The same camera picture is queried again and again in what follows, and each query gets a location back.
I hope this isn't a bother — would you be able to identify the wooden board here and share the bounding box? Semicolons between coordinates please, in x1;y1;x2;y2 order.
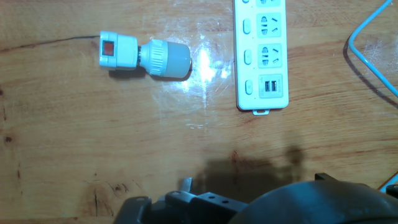
0;0;398;224

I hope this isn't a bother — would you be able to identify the white power strip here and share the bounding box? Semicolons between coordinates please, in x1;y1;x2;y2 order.
232;0;290;116

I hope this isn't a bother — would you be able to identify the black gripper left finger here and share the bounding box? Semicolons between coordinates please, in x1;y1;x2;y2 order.
113;177;249;224

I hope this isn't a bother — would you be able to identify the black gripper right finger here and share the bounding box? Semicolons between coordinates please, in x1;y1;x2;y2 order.
314;172;340;183

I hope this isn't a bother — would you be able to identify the white bulb holder with bulb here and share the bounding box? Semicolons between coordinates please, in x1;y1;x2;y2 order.
98;30;192;79

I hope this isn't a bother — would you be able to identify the white power strip cable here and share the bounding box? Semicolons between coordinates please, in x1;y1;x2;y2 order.
347;0;398;193

